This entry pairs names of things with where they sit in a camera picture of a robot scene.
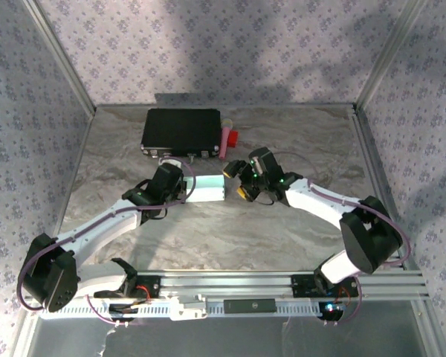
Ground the light blue paper box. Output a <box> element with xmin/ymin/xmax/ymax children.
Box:
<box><xmin>181</xmin><ymin>173</ymin><xmax>227</xmax><ymax>204</ymax></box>

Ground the small black rectangular box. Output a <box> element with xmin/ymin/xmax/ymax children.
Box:
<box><xmin>223</xmin><ymin>298</ymin><xmax>277</xmax><ymax>315</ymax></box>

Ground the black briefcase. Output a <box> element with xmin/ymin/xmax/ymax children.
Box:
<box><xmin>140</xmin><ymin>107</ymin><xmax>224</xmax><ymax>165</ymax></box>

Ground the white plastic connector piece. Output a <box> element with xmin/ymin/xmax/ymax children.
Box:
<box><xmin>169</xmin><ymin>293</ymin><xmax>208</xmax><ymax>321</ymax></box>

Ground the left black controller board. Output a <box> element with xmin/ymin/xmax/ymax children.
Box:
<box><xmin>107</xmin><ymin>303</ymin><xmax>138</xmax><ymax>323</ymax></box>

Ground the black controller board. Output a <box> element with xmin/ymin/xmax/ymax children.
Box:
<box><xmin>317</xmin><ymin>300</ymin><xmax>346</xmax><ymax>323</ymax></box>
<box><xmin>107</xmin><ymin>303</ymin><xmax>138</xmax><ymax>323</ymax></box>

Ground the right black controller board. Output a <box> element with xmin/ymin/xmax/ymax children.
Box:
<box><xmin>317</xmin><ymin>300</ymin><xmax>346</xmax><ymax>323</ymax></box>

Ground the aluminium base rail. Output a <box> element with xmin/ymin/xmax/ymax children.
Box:
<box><xmin>24</xmin><ymin>271</ymin><xmax>430</xmax><ymax>302</ymax></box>

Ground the aluminium side rail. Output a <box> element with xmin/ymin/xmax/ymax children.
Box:
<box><xmin>351</xmin><ymin>103</ymin><xmax>421</xmax><ymax>272</ymax></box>
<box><xmin>33</xmin><ymin>107</ymin><xmax>97</xmax><ymax>274</ymax></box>

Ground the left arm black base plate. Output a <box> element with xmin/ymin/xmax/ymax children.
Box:
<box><xmin>92</xmin><ymin>274</ymin><xmax>161</xmax><ymax>300</ymax></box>

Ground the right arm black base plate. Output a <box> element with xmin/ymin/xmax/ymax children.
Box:
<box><xmin>290</xmin><ymin>274</ymin><xmax>360</xmax><ymax>298</ymax></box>

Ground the white slotted cable duct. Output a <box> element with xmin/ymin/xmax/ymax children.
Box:
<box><xmin>39</xmin><ymin>299</ymin><xmax>345</xmax><ymax>319</ymax></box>

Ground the aluminium frame post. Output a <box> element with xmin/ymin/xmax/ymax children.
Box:
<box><xmin>21</xmin><ymin>0</ymin><xmax>97</xmax><ymax>115</ymax></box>
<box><xmin>355</xmin><ymin>0</ymin><xmax>430</xmax><ymax>111</ymax></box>

